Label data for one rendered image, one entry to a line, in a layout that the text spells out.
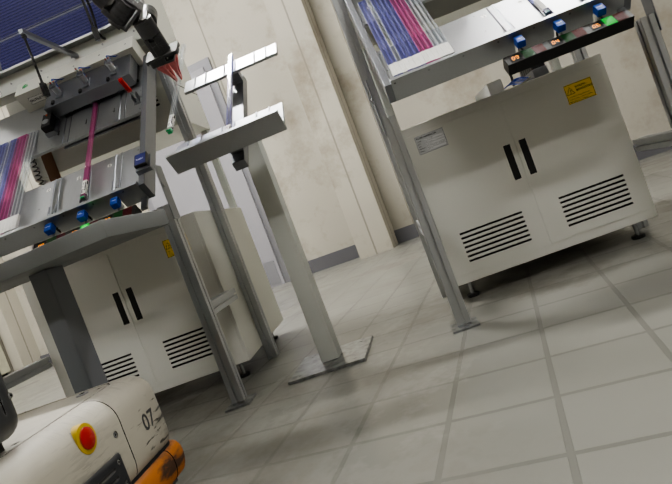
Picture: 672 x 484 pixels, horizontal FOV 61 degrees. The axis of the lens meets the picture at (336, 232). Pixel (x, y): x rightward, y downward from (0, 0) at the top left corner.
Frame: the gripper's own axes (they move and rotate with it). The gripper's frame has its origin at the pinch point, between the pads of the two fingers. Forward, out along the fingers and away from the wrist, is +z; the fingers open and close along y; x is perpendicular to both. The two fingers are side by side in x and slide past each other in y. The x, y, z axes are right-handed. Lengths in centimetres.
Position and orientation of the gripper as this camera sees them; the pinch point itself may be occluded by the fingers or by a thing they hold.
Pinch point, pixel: (178, 77)
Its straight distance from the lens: 185.8
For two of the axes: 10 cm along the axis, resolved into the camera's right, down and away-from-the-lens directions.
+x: 1.2, 6.9, -7.1
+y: -9.3, 3.2, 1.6
